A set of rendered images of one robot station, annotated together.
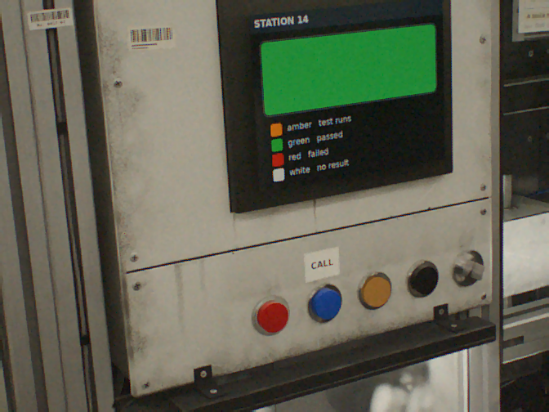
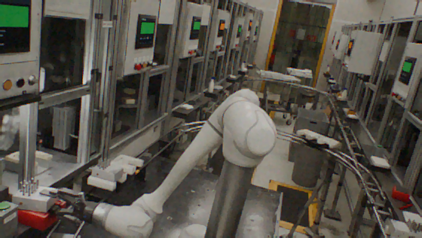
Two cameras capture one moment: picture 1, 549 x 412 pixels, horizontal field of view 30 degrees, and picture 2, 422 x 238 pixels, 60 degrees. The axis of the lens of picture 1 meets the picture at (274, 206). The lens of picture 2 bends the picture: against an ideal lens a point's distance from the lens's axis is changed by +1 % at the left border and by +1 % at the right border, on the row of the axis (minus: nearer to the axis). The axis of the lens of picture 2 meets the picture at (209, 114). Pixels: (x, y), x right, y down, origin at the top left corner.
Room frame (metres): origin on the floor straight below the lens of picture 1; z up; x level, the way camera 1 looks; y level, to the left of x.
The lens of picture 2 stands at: (-0.31, 0.39, 1.77)
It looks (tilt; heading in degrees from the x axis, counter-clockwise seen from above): 15 degrees down; 309
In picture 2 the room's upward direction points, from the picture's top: 10 degrees clockwise
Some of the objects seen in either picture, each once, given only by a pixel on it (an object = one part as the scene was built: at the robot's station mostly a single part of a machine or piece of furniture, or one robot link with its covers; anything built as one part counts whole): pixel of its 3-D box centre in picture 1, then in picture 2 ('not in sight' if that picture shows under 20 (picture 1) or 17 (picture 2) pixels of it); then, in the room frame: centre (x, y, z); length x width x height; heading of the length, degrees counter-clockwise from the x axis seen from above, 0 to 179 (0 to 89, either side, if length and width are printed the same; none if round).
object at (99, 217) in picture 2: not in sight; (103, 215); (0.67, -0.31, 1.00); 0.09 x 0.06 x 0.09; 117
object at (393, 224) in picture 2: not in sight; (406, 228); (-0.10, -1.53, 0.92); 0.13 x 0.10 x 0.09; 27
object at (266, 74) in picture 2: not in sight; (273, 95); (3.14, -5.72, 0.48); 0.88 x 0.56 x 0.96; 45
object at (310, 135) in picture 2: not in sight; (316, 141); (0.89, -2.68, 0.84); 0.37 x 0.14 x 0.10; 175
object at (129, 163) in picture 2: not in sight; (117, 175); (1.18, -0.74, 0.84); 0.36 x 0.14 x 0.10; 117
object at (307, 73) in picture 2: not in sight; (295, 90); (3.36, -7.04, 0.48); 0.84 x 0.58 x 0.97; 125
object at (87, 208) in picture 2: not in sight; (85, 210); (0.74, -0.28, 1.00); 0.09 x 0.07 x 0.08; 27
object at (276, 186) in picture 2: not in sight; (292, 204); (1.08, -2.94, 0.01); 1.00 x 0.55 x 0.01; 117
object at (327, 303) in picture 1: (323, 302); not in sight; (0.96, -0.04, 1.42); 0.03 x 0.02 x 0.03; 117
